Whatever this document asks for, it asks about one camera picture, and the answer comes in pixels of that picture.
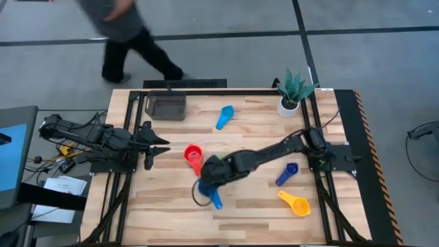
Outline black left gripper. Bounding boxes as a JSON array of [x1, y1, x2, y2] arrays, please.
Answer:
[[132, 120, 171, 171]]

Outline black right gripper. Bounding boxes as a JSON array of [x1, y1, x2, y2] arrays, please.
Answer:
[[200, 154, 241, 189]]

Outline orange measuring cup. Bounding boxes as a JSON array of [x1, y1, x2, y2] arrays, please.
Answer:
[[183, 143, 204, 178]]

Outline pink measuring cup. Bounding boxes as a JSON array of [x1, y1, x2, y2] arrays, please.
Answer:
[[187, 147, 202, 163]]

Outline large blue measuring cup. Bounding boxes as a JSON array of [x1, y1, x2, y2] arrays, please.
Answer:
[[198, 178, 224, 211]]

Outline grey plastic basket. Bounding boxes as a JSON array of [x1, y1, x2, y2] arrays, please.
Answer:
[[144, 89, 188, 121]]

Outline small light blue measuring cup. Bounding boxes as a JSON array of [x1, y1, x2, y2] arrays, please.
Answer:
[[215, 104, 235, 131]]

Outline small dark blue measuring cup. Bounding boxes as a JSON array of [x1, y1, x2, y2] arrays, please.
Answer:
[[275, 162, 300, 187]]

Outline yellow measuring cup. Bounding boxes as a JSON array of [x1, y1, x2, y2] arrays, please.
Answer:
[[277, 190, 311, 217]]

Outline white plant pot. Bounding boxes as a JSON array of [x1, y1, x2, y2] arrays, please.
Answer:
[[276, 97, 302, 119]]

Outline black power adapter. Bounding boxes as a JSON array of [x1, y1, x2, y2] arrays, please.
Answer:
[[58, 159, 76, 174]]

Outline white paper sheet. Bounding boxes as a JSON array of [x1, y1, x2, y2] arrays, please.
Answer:
[[43, 175, 88, 196], [31, 204, 76, 224]]

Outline green snake plant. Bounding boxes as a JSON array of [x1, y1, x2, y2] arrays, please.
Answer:
[[276, 67, 320, 108]]

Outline black shelf beam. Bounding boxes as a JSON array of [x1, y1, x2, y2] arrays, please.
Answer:
[[17, 182, 86, 211]]

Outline person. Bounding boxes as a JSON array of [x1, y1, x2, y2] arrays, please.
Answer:
[[75, 0, 185, 84]]

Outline black mat with hazard stripes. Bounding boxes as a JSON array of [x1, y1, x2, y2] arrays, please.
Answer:
[[334, 89, 405, 246]]

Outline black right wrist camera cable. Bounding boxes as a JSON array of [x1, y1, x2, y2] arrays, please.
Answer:
[[191, 178, 214, 208]]

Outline black aluminium table frame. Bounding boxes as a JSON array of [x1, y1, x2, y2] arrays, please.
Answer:
[[80, 88, 370, 246]]

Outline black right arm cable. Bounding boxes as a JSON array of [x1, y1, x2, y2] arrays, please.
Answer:
[[322, 109, 340, 130]]

